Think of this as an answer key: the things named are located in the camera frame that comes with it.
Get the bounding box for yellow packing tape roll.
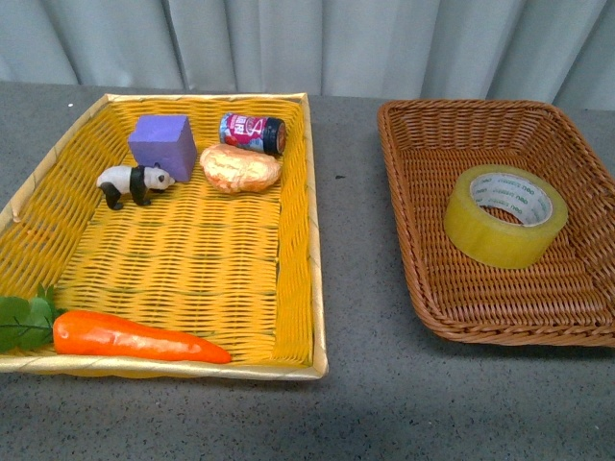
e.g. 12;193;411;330
443;164;568;269

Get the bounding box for brown wicker basket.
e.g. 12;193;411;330
378;100;614;347

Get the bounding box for toy bread loaf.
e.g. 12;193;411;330
200;144;282;194

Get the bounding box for small red labelled can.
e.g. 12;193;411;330
218;112;286;156

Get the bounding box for purple foam cube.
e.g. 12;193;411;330
128;114;197;182

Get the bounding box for toy panda figure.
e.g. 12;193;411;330
96;165;176;210

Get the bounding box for toy orange carrot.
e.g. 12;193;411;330
1;287;232;364

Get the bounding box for grey curtain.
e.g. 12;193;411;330
1;1;614;109

